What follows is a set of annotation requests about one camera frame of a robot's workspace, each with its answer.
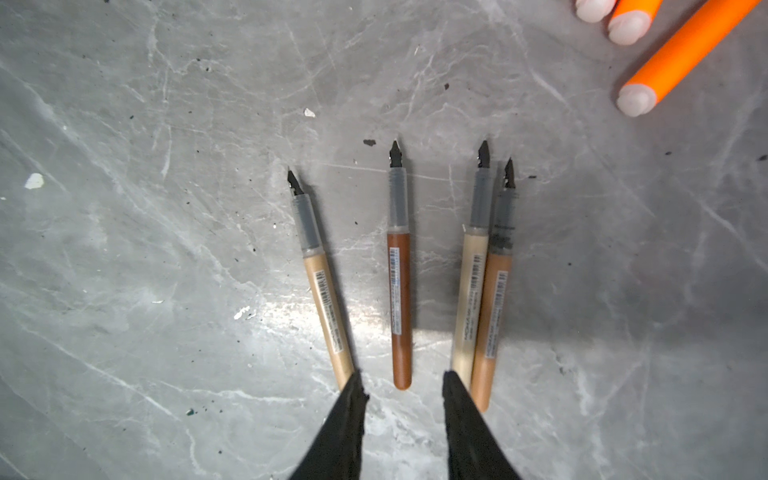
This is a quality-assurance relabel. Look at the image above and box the orange highlighter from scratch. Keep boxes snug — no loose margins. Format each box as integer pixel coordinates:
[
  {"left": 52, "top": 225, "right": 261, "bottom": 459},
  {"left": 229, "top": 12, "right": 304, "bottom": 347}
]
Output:
[
  {"left": 616, "top": 0, "right": 759, "bottom": 117},
  {"left": 607, "top": 0, "right": 662, "bottom": 46},
  {"left": 574, "top": 0, "right": 617, "bottom": 23}
]

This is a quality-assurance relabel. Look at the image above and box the pink cap brown pen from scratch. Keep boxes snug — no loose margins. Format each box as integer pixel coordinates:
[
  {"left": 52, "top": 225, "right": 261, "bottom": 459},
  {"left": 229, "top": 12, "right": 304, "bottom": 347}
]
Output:
[{"left": 387, "top": 140, "right": 412, "bottom": 390}]

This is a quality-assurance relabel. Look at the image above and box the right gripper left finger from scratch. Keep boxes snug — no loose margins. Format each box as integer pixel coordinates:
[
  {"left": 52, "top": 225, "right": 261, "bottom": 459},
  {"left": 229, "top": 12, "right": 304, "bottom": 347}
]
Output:
[{"left": 290, "top": 371, "right": 369, "bottom": 480}]

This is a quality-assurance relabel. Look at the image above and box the beige pen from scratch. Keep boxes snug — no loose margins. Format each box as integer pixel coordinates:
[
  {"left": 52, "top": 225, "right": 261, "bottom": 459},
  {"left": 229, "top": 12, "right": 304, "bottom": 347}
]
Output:
[{"left": 287, "top": 170, "right": 355, "bottom": 390}]

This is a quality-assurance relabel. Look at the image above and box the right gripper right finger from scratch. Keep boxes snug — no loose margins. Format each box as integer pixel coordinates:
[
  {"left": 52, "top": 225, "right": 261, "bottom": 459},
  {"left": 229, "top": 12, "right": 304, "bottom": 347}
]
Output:
[{"left": 442, "top": 371, "right": 521, "bottom": 480}]

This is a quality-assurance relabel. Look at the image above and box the gold brown pen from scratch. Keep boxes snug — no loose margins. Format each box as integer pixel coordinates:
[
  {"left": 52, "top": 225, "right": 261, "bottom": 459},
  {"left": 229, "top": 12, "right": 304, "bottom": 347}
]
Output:
[{"left": 451, "top": 140, "right": 493, "bottom": 389}]

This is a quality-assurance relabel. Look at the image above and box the brown fountain pen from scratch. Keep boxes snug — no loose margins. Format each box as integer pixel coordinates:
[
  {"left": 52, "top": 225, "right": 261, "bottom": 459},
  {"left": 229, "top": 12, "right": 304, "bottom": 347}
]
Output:
[{"left": 470, "top": 158, "right": 517, "bottom": 412}]

